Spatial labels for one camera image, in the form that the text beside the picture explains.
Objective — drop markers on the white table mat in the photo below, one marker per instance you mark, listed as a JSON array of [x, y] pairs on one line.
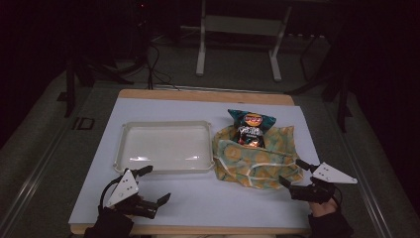
[[204, 200]]

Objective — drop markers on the person's left dark sleeve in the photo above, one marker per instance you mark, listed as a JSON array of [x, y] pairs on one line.
[[109, 224]]

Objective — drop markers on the person's right dark sleeve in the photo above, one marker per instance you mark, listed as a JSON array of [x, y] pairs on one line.
[[330, 228]]

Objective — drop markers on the white metal stand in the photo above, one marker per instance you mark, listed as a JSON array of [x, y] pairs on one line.
[[244, 25]]

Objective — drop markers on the person's dark sleeve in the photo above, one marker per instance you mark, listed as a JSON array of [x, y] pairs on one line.
[[109, 224], [330, 228]]

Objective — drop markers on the yellow patterned cloth bag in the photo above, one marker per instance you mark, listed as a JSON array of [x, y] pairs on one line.
[[257, 165]]

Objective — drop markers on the person's right hand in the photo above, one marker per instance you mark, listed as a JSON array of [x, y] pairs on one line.
[[323, 208]]

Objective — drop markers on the dark blue chip bag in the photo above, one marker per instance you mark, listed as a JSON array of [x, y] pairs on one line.
[[252, 130]]

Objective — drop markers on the white plastic tray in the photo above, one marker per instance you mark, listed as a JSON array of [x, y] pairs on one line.
[[165, 147]]

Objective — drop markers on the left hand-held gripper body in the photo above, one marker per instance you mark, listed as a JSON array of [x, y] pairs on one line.
[[124, 189]]

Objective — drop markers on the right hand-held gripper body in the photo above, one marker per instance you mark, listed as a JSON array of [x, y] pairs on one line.
[[332, 175]]

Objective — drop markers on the black tripod stand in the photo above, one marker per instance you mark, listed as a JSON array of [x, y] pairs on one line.
[[341, 99]]

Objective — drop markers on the wooden table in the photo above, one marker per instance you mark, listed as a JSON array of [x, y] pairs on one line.
[[204, 96]]

